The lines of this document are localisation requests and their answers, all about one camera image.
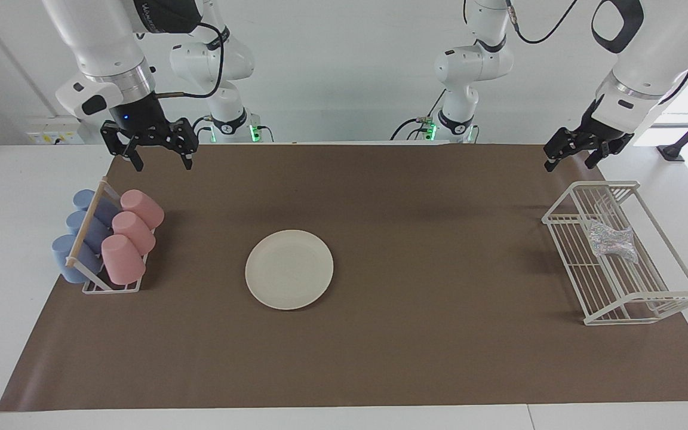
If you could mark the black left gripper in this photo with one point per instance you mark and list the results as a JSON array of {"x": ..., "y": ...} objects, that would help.
[{"x": 604, "y": 132}]

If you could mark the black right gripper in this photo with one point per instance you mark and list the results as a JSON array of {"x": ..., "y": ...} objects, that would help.
[{"x": 141, "y": 116}]

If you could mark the cream round plate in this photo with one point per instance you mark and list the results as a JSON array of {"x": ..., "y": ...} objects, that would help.
[{"x": 289, "y": 270}]

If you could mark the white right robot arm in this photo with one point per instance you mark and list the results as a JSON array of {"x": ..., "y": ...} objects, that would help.
[{"x": 105, "y": 42}]

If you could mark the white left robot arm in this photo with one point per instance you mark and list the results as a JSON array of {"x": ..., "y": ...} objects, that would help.
[{"x": 648, "y": 54}]

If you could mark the pink plastic cup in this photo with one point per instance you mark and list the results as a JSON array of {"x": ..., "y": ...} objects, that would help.
[
  {"x": 142, "y": 208},
  {"x": 135, "y": 232},
  {"x": 122, "y": 260}
]

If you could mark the blue plastic cup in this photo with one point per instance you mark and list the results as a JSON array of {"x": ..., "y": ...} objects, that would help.
[
  {"x": 76, "y": 222},
  {"x": 64, "y": 254},
  {"x": 84, "y": 199}
]

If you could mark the white cup holder wooden rod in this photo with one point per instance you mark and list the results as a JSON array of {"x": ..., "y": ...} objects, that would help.
[{"x": 88, "y": 222}]

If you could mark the brown table mat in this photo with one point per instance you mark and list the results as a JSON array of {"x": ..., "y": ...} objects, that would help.
[{"x": 427, "y": 358}]

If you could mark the white wall socket box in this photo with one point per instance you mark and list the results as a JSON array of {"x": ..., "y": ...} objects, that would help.
[{"x": 54, "y": 130}]

